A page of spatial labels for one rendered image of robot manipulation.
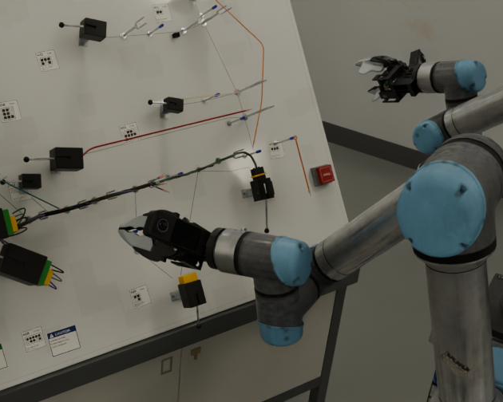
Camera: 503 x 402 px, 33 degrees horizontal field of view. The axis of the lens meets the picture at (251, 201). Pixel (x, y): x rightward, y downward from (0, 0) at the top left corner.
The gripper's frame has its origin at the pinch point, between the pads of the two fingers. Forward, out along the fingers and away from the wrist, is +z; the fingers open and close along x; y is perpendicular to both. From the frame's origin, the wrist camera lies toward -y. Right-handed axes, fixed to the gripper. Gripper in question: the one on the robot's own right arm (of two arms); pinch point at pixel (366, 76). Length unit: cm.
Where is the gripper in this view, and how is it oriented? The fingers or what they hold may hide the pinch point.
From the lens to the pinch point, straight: 225.3
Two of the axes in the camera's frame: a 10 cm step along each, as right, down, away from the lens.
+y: -6.0, 6.5, -4.7
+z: -6.6, -0.7, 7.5
